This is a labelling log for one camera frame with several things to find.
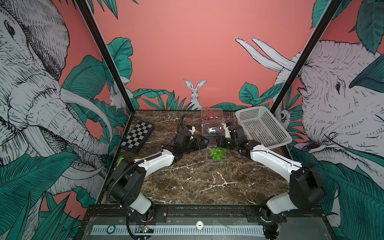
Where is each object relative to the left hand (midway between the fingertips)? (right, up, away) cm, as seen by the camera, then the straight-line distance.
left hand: (206, 140), depth 85 cm
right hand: (+5, +1, +1) cm, 5 cm away
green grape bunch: (+7, -8, +3) cm, 11 cm away
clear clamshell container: (+12, -13, +8) cm, 19 cm away
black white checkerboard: (-46, 0, +14) cm, 48 cm away
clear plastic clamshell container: (+12, +12, +28) cm, 33 cm away
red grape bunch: (+7, +17, +30) cm, 35 cm away
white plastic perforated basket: (+43, +8, +26) cm, 51 cm away
